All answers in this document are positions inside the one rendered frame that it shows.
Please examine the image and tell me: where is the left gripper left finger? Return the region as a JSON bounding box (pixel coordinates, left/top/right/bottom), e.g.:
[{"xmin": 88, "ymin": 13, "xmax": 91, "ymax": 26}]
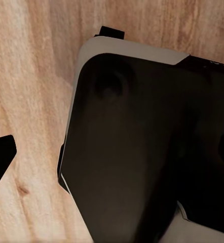
[{"xmin": 0, "ymin": 134, "xmax": 17, "ymax": 180}]

